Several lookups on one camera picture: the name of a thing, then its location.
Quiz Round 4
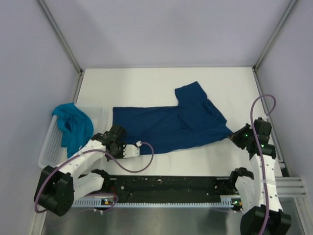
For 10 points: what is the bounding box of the dark blue t shirt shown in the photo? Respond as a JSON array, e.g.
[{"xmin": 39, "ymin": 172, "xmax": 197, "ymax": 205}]
[{"xmin": 112, "ymin": 82, "xmax": 232, "ymax": 154}]

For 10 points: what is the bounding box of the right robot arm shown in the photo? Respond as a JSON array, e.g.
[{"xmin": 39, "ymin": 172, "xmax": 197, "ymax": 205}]
[{"xmin": 228, "ymin": 118, "xmax": 291, "ymax": 235}]

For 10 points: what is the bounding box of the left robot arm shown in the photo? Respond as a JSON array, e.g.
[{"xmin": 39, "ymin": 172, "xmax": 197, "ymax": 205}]
[{"xmin": 34, "ymin": 125, "xmax": 126, "ymax": 216}]

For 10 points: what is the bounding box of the teal t shirt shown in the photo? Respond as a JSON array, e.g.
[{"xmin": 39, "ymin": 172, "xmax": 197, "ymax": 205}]
[{"xmin": 52, "ymin": 103, "xmax": 94, "ymax": 158}]

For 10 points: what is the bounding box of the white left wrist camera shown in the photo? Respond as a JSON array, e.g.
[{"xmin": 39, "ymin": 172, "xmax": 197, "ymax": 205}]
[{"xmin": 123, "ymin": 141, "xmax": 142, "ymax": 159}]

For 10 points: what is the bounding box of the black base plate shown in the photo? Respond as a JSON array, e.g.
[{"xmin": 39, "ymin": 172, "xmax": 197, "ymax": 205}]
[{"xmin": 95, "ymin": 175, "xmax": 239, "ymax": 204}]

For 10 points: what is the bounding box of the aluminium front rail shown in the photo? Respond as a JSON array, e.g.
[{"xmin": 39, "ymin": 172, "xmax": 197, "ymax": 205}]
[{"xmin": 275, "ymin": 177, "xmax": 306, "ymax": 197}]

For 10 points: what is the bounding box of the grey slotted cable duct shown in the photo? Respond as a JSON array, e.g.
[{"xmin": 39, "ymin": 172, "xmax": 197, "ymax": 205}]
[{"xmin": 73, "ymin": 197, "xmax": 233, "ymax": 208}]

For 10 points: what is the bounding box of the left aluminium frame post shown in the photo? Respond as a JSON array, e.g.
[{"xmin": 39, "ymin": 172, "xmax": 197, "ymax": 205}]
[{"xmin": 36, "ymin": 0, "xmax": 84, "ymax": 74}]

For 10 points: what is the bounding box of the aluminium frame post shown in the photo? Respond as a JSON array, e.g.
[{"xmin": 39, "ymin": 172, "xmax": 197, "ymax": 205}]
[
  {"xmin": 253, "ymin": 0, "xmax": 300, "ymax": 72},
  {"xmin": 36, "ymin": 0, "xmax": 84, "ymax": 74}
]

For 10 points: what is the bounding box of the right aluminium frame post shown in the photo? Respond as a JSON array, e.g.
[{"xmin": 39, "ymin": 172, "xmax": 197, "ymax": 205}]
[{"xmin": 253, "ymin": 0, "xmax": 300, "ymax": 72}]

